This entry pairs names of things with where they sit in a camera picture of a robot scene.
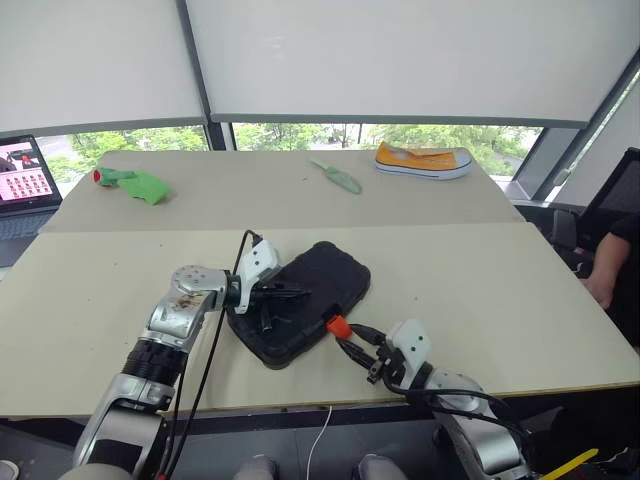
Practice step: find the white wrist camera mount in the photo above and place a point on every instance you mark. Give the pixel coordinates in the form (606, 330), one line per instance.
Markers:
(260, 257)
(412, 345)

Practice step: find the green plastic trowel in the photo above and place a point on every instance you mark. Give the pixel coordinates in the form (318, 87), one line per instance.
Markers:
(345, 179)

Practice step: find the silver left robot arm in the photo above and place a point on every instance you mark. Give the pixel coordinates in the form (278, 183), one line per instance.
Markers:
(175, 310)

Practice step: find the black table frame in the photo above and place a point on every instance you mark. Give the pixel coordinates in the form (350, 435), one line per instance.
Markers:
(250, 425)

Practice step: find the grey rounded robot leg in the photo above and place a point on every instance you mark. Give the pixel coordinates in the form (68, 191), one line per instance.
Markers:
(376, 469)
(256, 469)

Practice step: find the person in black shirt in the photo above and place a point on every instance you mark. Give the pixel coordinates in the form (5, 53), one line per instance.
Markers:
(630, 300)

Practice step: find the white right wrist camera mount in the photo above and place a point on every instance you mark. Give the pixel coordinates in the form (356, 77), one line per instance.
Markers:
(412, 345)

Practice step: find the yellow canvas shoe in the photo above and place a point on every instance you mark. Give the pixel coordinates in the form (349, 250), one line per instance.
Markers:
(415, 165)

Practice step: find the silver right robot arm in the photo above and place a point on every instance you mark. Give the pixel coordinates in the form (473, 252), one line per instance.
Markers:
(490, 445)

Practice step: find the black plastic tool case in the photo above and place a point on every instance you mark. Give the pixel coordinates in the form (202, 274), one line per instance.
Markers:
(325, 275)

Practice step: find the wide white roller blind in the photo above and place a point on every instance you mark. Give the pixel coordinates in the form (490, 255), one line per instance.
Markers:
(400, 50)

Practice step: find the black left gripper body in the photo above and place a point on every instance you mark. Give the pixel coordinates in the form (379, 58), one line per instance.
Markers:
(264, 294)

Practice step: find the yellow stick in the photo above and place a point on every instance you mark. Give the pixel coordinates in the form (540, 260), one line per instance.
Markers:
(575, 461)

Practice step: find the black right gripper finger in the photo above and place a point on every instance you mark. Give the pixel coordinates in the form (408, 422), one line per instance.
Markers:
(370, 335)
(357, 355)

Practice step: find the open laptop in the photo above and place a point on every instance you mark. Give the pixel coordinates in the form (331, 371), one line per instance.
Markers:
(22, 190)

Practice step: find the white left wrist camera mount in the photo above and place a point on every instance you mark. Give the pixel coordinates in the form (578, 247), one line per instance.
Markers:
(260, 257)

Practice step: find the slanted dark window frame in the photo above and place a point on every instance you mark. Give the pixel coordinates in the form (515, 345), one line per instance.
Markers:
(545, 160)

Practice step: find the person's right hand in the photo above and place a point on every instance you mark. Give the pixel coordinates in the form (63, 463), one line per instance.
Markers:
(601, 291)

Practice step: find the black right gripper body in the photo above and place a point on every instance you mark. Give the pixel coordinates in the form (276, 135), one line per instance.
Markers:
(387, 367)

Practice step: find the person's right forearm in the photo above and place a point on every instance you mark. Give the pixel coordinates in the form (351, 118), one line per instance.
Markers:
(607, 255)

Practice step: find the black office chair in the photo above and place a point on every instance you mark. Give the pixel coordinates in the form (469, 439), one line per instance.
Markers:
(620, 190)

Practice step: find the dark window frame post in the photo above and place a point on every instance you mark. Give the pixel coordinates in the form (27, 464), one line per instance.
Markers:
(220, 132)

